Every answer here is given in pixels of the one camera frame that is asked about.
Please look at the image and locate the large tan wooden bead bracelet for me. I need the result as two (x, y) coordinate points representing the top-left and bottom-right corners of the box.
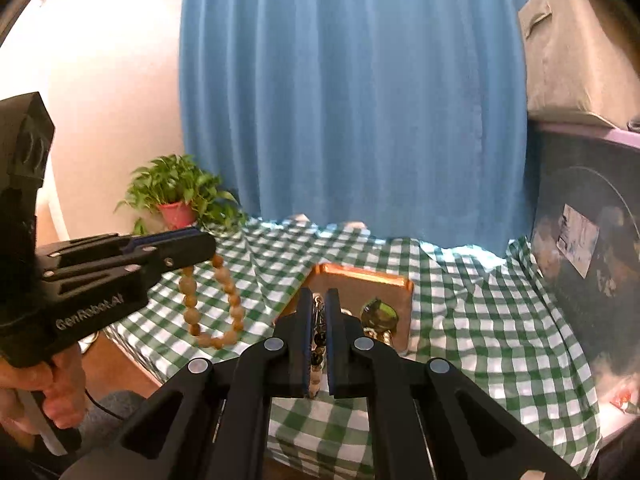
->
(178, 252), (246, 350)

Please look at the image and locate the dark charm bead bracelet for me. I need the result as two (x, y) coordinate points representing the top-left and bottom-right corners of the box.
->
(307, 292), (330, 399)

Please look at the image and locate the left hand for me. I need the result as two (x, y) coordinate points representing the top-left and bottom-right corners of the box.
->
(1, 344), (86, 434)

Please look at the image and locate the potted green plant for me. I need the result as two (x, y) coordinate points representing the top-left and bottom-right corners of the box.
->
(115, 154), (246, 234)

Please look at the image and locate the green white checkered tablecloth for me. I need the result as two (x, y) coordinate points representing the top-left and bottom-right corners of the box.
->
(105, 219), (601, 479)

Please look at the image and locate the pink copper metal tray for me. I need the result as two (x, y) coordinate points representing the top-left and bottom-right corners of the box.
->
(272, 263), (414, 356)

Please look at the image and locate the white label sticker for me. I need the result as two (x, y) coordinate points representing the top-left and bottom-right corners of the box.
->
(556, 204), (599, 278)

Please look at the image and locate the blue curtain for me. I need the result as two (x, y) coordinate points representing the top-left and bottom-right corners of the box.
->
(179, 0), (537, 252)

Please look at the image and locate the clear storage bin purple lid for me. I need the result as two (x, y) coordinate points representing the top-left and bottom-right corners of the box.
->
(527, 120), (640, 376)

